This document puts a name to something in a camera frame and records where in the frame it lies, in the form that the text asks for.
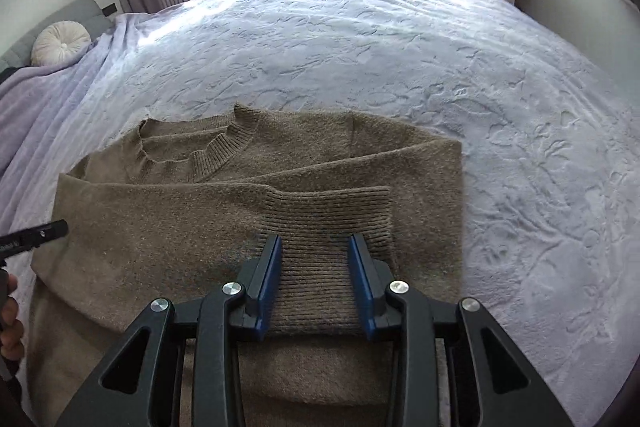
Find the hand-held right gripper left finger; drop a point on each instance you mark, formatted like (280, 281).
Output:
(264, 287)

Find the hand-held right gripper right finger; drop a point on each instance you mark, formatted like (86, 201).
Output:
(364, 287)

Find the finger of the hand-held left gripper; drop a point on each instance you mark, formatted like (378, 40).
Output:
(37, 236)

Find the brown knitted sweater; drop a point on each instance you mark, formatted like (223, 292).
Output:
(175, 217)

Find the person's left hand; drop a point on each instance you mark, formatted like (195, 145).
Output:
(10, 319)

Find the round white cushion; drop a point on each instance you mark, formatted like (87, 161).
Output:
(61, 43)

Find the lavender embossed bed blanket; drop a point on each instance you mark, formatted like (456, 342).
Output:
(350, 57)

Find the grey padded headboard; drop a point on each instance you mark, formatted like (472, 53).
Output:
(86, 9)

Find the dark wall switch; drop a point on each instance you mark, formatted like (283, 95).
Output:
(110, 10)

